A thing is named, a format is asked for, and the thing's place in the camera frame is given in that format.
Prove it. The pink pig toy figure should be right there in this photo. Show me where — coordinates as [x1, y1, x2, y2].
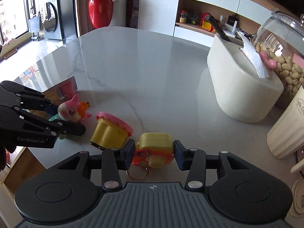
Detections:
[49, 94, 92, 139]

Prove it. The yellow pink cupcake toy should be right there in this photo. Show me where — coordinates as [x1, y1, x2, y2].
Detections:
[90, 112, 133, 150]

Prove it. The yellow orange camera keychain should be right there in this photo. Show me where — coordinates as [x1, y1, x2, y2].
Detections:
[126, 132, 174, 181]

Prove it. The open wooden drawer box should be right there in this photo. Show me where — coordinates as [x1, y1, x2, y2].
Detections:
[0, 76, 78, 188]

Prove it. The washing machine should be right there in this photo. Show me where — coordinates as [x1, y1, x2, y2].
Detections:
[40, 0, 64, 40]

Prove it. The cream tumbler cup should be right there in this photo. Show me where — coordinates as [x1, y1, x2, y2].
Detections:
[266, 86, 304, 159]

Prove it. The white tissue box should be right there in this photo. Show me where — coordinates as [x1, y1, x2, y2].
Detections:
[207, 34, 283, 123]

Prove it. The spice jar on shelf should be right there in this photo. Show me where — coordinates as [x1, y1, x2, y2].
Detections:
[179, 10, 187, 24]

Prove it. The glass jar of peanuts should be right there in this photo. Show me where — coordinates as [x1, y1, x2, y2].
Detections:
[252, 11, 303, 109]

